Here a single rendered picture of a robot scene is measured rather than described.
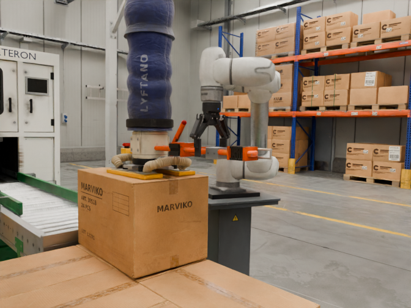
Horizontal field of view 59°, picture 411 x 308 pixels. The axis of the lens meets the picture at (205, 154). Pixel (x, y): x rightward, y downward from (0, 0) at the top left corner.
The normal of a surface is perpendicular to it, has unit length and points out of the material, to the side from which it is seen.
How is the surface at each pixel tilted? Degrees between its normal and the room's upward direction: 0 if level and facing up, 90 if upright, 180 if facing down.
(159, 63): 77
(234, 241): 90
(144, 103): 72
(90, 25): 90
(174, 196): 89
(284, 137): 93
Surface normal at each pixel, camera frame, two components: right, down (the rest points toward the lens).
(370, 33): -0.70, 0.05
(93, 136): 0.70, 0.07
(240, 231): 0.41, 0.08
